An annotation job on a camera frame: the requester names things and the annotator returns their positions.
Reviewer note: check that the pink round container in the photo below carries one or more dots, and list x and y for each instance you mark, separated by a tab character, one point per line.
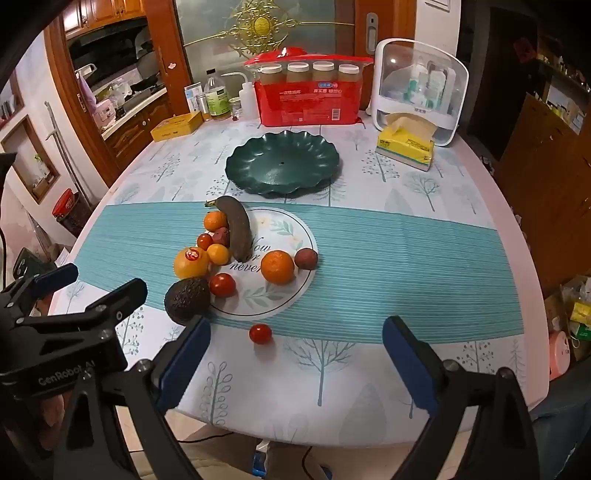
559	355

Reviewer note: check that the pink bag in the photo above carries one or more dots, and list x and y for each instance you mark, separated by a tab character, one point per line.
104	113

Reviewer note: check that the person's left hand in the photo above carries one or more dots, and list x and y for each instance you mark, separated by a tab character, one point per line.
53	420

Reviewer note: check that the yellow orange with red sticker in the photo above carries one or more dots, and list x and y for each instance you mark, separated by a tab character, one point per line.
191	264

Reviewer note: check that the small yellow orange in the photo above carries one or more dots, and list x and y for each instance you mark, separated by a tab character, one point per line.
218	254

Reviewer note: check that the reddish purple fruit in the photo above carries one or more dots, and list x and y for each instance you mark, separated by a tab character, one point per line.
220	236

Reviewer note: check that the wooden upper kitchen cabinet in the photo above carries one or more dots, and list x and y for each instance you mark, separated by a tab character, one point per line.
104	14

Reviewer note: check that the yellow tissue box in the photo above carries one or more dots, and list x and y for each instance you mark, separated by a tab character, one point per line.
406	148

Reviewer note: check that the tree print tablecloth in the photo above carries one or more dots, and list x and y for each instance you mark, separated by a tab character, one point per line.
369	152

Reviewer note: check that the small white card box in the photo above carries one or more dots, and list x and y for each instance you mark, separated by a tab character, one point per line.
193	98

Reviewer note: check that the large deep orange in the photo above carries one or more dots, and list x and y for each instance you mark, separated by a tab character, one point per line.
277	266

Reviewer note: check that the brown passion fruit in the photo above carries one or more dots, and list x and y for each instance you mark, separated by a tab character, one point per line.
305	258

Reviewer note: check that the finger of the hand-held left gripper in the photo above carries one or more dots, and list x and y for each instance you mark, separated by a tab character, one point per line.
55	278
124	297

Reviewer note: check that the red pack of jars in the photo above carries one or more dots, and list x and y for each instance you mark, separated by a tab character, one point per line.
304	104

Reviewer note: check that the white storage box clear lid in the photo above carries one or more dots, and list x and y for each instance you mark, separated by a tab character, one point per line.
383	122

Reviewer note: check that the white squeeze bottle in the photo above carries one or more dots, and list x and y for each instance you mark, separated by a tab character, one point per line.
248	101

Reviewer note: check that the glass door gold ornament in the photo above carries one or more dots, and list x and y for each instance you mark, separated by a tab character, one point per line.
277	32

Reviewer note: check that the teal striped table runner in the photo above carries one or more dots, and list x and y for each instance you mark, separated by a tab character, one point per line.
415	277

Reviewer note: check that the red tomato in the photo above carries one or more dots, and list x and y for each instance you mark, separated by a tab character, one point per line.
223	285
260	333

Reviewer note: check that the metal pole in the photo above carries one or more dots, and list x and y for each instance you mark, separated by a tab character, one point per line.
64	152

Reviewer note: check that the silver door lock plate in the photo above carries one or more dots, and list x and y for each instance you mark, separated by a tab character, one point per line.
372	32

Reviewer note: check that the small tangerine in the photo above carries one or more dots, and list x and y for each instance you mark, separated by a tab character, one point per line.
214	220

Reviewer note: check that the dark overripe banana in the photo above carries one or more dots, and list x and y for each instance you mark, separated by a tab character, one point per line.
238	226

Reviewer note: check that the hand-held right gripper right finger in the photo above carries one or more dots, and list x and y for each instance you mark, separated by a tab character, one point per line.
406	360

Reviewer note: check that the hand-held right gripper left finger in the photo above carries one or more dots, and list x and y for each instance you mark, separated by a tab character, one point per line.
184	355

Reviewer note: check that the white lidded brown jar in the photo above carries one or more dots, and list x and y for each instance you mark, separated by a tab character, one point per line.
324	72
272	76
349	74
298	74

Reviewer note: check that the small cherry tomato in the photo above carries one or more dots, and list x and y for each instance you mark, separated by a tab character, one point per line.
204	241

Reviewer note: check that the dark avocado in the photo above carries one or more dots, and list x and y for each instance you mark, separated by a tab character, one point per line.
187	300

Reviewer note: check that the yellow tin box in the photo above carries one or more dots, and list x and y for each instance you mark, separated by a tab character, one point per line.
175	127

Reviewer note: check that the dark green scalloped plate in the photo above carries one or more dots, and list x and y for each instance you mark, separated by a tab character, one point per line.
277	170

